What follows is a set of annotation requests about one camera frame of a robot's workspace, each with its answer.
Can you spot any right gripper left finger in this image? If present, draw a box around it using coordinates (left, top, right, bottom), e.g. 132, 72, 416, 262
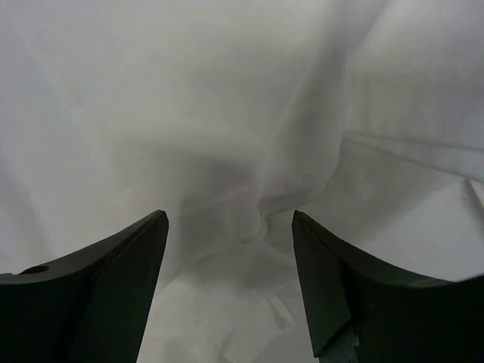
1, 210, 168, 363

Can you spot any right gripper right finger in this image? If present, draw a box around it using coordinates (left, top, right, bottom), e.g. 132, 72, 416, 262
292, 211, 483, 362

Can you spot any white t-shirt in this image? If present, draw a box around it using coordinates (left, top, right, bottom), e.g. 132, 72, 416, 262
1, 1, 483, 362

